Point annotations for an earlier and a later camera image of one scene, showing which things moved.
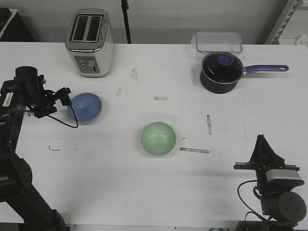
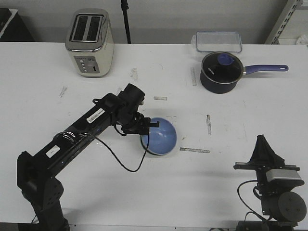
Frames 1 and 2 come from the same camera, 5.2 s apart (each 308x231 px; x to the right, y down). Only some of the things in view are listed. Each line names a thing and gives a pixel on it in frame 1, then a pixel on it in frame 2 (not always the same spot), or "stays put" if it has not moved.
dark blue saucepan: [221, 72] stays put
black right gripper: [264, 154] stays put
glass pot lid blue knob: [222, 67] stays put
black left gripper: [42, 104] to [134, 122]
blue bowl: [87, 107] to [161, 140]
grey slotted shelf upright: [290, 7] stays put
